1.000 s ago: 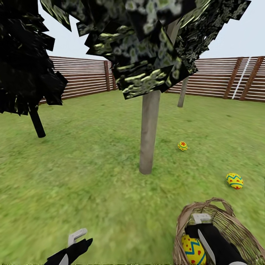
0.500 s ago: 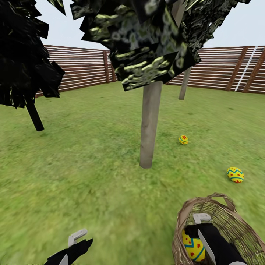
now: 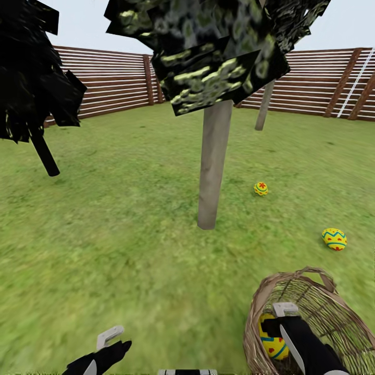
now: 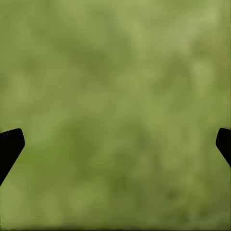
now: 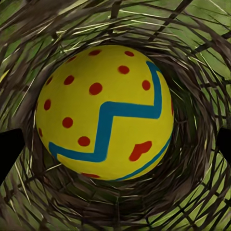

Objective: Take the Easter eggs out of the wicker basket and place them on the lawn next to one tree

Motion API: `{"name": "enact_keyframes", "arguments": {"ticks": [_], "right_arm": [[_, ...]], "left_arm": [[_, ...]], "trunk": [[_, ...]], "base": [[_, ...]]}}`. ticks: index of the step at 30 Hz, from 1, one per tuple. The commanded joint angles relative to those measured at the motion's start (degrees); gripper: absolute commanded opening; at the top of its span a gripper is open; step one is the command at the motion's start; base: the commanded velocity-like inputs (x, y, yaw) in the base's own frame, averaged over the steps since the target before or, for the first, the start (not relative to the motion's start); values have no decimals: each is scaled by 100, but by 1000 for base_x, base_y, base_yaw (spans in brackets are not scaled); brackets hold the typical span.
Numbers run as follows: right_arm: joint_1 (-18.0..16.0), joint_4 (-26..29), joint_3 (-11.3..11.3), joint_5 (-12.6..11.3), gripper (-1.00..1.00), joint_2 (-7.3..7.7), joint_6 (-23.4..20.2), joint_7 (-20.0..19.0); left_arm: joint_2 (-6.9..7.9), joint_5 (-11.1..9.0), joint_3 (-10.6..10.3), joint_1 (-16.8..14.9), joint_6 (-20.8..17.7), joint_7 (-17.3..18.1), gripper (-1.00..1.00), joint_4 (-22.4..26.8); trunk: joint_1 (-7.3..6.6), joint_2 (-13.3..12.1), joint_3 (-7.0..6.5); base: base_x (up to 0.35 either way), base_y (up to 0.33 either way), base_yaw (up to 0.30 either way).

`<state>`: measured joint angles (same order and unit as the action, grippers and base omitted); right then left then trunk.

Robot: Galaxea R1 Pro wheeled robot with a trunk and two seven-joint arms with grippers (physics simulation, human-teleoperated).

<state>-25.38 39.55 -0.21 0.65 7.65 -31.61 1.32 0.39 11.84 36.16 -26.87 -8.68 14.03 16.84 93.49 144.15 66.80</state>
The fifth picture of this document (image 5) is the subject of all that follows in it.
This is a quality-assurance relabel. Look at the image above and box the wicker basket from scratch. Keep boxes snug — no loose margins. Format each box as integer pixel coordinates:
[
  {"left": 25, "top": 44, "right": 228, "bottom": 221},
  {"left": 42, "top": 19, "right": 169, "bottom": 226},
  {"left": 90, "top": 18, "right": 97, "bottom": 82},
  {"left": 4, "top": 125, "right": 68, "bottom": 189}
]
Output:
[{"left": 0, "top": 0, "right": 231, "bottom": 231}]

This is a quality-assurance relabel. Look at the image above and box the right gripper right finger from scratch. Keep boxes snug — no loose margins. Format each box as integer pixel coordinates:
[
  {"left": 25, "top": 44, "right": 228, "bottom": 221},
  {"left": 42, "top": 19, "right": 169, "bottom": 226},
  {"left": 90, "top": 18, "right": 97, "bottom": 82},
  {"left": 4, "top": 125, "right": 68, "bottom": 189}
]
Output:
[{"left": 216, "top": 129, "right": 231, "bottom": 166}]

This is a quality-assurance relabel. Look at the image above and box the easter egg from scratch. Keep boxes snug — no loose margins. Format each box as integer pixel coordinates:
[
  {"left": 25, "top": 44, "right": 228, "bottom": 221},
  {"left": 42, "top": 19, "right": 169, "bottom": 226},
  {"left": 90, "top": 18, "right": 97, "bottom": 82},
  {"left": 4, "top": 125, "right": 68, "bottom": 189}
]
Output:
[{"left": 36, "top": 45, "right": 174, "bottom": 181}]

